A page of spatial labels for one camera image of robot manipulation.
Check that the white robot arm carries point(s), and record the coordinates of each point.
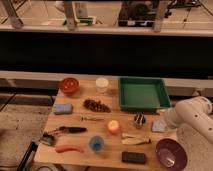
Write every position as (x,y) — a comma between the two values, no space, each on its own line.
(194,112)

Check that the white paper cup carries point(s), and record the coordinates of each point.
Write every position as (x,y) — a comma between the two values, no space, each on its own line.
(102,84)

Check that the bunch of dark grapes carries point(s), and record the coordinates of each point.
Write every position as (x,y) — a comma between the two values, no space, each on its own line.
(96,106)

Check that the green plastic tray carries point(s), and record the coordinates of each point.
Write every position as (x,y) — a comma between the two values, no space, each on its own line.
(142,94)

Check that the red bowl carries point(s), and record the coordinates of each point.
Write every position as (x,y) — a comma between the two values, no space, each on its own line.
(69,85)

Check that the orange yellow fruit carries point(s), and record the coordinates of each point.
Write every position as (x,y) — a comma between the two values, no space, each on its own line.
(113,126)

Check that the blue sponge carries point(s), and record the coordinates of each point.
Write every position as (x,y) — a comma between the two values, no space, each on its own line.
(60,109)

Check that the green box in background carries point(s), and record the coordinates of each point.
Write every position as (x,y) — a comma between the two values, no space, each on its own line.
(88,21)

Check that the black rectangular block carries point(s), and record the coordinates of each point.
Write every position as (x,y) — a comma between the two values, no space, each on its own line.
(133,157)

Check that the red sausage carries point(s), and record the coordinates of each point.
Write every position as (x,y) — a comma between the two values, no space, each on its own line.
(64,148)

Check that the dark machine in background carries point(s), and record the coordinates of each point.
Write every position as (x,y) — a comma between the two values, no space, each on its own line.
(139,13)

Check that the purple bowl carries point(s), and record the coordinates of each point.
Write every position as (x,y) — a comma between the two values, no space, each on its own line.
(171,155)

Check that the black bar tool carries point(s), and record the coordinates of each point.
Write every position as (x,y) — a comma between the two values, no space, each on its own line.
(31,148)

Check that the black handled peeler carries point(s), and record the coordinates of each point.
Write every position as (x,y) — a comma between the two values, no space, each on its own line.
(65,129)

